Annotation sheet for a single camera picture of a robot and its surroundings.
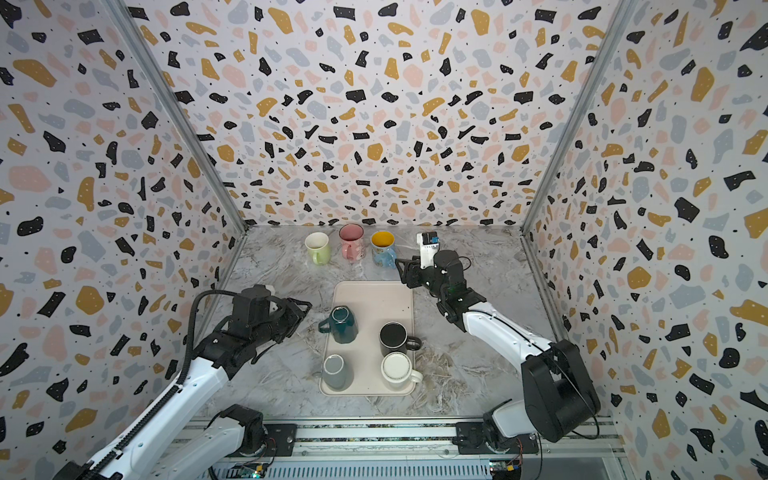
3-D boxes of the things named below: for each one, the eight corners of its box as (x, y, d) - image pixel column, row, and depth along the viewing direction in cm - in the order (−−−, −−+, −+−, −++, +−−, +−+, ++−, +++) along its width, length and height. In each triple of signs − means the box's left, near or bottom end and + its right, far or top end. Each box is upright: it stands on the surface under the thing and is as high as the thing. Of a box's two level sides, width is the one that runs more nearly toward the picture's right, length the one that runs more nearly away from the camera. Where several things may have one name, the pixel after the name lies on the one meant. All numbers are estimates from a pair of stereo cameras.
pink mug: (340, 268, 110) (335, 249, 102) (344, 243, 118) (340, 223, 110) (362, 268, 110) (360, 249, 102) (365, 243, 119) (363, 223, 110)
